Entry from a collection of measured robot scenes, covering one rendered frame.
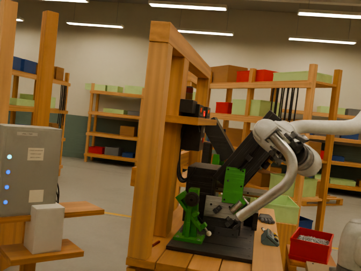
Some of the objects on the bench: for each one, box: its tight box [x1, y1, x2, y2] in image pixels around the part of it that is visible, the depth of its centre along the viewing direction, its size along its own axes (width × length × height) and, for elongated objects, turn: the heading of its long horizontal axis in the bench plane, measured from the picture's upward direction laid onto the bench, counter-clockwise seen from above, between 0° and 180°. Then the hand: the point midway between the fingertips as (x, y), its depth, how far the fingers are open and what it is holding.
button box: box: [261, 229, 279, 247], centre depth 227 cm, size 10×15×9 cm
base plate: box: [166, 210, 254, 264], centre depth 252 cm, size 42×110×2 cm
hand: (279, 141), depth 123 cm, fingers closed on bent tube, 3 cm apart
